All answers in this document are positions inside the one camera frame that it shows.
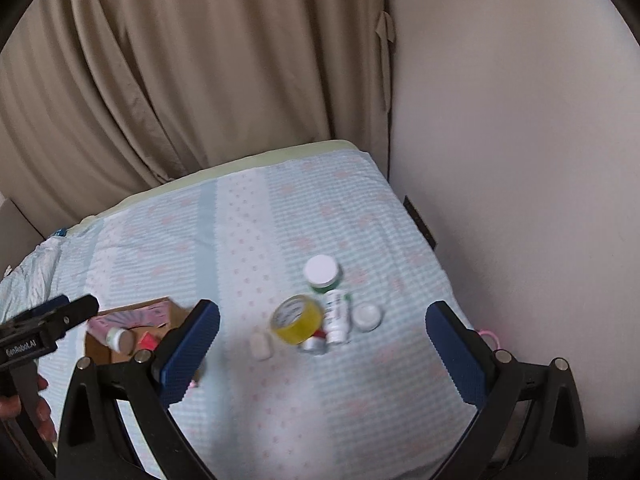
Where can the white earbuds case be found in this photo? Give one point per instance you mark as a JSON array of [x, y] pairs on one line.
[[260, 346]]

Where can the red lid silver jar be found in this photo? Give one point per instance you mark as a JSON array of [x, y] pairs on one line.
[[315, 344]]

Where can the dark lid white jar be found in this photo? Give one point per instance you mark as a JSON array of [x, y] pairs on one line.
[[120, 340]]

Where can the person's left hand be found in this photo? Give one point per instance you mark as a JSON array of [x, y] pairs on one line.
[[11, 407]]

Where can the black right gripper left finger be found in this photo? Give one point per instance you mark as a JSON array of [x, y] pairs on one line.
[[93, 441]]

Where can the beige curtain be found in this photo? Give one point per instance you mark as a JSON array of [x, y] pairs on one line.
[[101, 99]]

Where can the yellow tape roll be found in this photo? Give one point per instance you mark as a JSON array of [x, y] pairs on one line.
[[296, 319]]

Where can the red rectangular carton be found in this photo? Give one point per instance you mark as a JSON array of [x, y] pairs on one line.
[[148, 341]]

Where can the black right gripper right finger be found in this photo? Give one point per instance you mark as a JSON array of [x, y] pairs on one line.
[[528, 422]]

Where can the small white round jar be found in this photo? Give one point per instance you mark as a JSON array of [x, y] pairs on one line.
[[366, 317]]

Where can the white green supplement bottle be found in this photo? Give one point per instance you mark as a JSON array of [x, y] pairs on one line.
[[336, 318]]

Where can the green jar white lid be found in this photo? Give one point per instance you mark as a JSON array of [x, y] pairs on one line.
[[322, 272]]

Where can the blue pink patterned bedsheet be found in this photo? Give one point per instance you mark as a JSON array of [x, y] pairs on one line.
[[379, 406]]

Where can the brown cardboard box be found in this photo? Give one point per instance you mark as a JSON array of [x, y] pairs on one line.
[[158, 316]]

